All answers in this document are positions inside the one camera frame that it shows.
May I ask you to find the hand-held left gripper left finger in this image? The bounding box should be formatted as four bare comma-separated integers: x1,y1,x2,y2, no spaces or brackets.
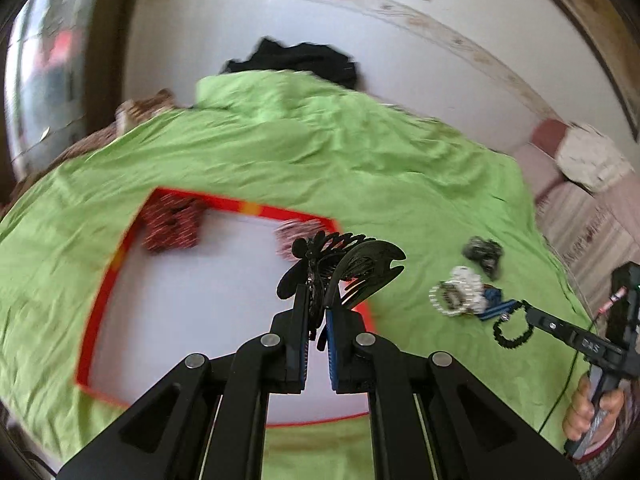
57,284,311,480

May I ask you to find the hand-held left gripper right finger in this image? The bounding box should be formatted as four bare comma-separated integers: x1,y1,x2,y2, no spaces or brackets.
324,307,581,480

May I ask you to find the white dotted scrunchie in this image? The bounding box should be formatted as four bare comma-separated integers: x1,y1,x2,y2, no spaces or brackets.
449,266,487,312

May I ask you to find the white pearl bracelet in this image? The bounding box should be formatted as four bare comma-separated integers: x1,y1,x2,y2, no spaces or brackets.
431,282,477,317

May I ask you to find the black hair claw clip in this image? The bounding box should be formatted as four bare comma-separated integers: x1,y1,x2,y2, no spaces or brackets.
277,231,407,352

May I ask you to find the red-rimmed white box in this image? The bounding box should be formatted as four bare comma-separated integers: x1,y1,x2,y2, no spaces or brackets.
75,187,381,429

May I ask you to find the person's right hand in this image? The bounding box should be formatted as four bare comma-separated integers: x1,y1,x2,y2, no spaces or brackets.
562,375,627,453

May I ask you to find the dark grey scrunchie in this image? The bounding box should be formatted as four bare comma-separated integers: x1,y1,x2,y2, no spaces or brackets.
462,236,504,281

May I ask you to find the pink striped sofa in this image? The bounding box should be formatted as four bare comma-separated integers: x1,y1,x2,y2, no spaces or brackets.
530,117,640,326

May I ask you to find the pink plaid scrunchie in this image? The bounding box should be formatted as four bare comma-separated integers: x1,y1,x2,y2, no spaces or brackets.
274,217,327,262

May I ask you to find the cream printed cloth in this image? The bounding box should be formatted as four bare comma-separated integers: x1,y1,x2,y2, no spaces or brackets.
556,122,634,194

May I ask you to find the red dotted scrunchie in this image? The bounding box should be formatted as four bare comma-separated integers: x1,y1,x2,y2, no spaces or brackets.
140,197,206,254

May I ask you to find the green blanket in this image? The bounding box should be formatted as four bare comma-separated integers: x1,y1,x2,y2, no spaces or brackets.
0,70,597,480

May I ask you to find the brown crochet blanket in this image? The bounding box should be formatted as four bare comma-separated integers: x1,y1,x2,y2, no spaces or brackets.
50,89,177,171

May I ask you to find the black cloth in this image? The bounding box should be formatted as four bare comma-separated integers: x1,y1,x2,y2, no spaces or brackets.
222,37,360,92

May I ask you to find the patterned glass window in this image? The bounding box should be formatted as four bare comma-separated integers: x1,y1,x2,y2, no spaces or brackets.
4,0,147,186

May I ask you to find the thin gripper cable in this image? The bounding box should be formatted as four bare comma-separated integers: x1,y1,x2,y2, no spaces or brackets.
537,312,602,434

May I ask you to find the wooden picture frame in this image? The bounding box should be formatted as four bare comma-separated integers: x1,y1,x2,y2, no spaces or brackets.
515,0,640,142

